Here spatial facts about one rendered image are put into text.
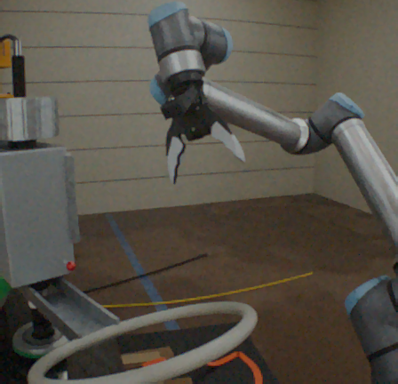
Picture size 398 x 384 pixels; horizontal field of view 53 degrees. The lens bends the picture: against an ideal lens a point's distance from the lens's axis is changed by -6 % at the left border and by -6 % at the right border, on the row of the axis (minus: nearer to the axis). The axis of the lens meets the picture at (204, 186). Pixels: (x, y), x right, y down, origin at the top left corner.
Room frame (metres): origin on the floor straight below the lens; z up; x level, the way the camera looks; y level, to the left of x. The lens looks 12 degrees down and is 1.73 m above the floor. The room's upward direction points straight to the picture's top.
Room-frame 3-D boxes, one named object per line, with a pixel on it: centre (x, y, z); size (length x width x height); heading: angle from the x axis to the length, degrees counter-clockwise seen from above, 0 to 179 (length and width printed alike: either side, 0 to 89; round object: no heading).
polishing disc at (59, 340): (1.25, 0.57, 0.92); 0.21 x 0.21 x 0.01
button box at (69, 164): (1.27, 0.44, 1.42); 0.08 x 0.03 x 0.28; 42
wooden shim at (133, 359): (2.30, 0.41, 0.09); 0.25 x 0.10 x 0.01; 104
